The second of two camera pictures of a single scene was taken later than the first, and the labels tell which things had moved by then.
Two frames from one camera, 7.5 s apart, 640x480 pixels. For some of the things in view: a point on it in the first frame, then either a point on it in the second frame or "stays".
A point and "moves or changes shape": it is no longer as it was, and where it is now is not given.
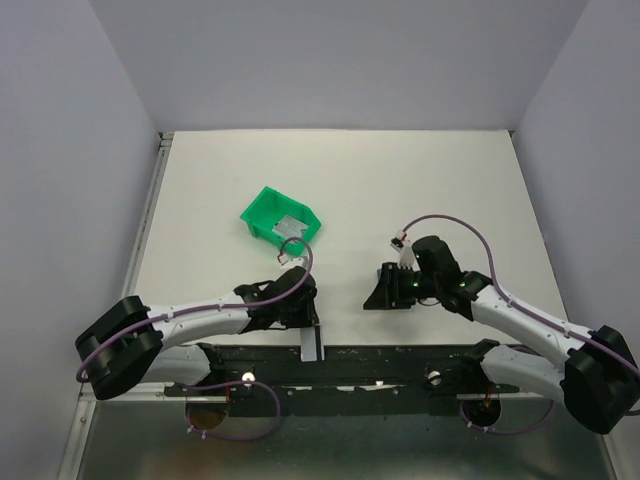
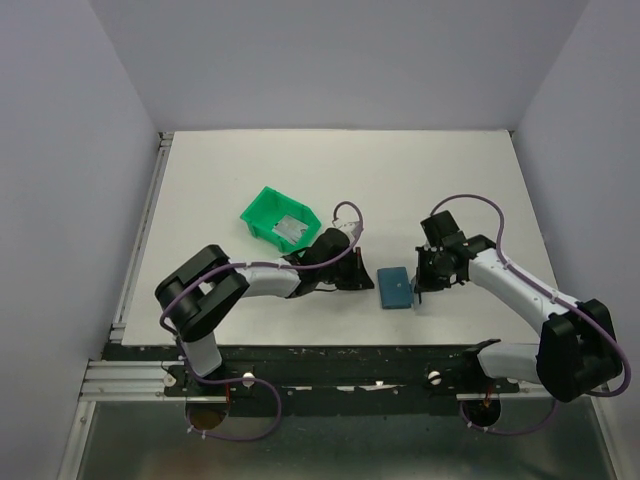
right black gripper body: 410,285 -> 431,272
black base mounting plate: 351,380 stays
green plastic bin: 269,207 stays
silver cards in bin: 290,227 stays
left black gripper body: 300,316 -> 345,274
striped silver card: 311,344 moves or changes shape
